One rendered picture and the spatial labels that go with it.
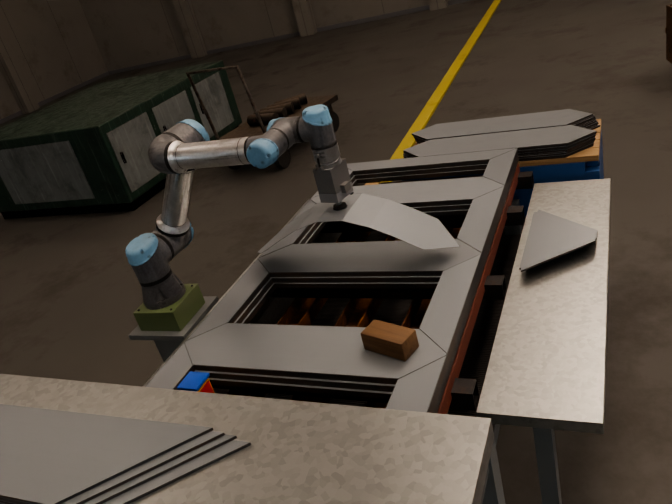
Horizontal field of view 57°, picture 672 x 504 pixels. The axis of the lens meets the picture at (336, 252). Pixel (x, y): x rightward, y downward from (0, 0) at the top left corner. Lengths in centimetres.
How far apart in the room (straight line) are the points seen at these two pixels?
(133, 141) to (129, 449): 480
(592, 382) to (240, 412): 79
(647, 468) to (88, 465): 176
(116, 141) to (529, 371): 463
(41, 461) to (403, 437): 64
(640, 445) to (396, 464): 155
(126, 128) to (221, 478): 490
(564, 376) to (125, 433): 95
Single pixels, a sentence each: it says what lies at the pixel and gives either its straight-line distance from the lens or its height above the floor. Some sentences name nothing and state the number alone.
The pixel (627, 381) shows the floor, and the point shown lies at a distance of 265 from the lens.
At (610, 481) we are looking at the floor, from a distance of 231.
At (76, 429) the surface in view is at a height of 107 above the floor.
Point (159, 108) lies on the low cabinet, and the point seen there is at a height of 68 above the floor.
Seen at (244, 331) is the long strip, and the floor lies 87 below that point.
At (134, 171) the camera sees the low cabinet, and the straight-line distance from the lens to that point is 577.
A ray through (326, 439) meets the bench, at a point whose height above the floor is 105.
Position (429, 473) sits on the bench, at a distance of 95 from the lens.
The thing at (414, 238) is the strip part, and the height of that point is 95.
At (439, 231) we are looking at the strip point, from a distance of 182.
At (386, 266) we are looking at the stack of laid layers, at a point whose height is 87.
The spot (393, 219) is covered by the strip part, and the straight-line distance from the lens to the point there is 179.
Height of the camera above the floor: 176
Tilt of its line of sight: 27 degrees down
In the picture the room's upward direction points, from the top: 15 degrees counter-clockwise
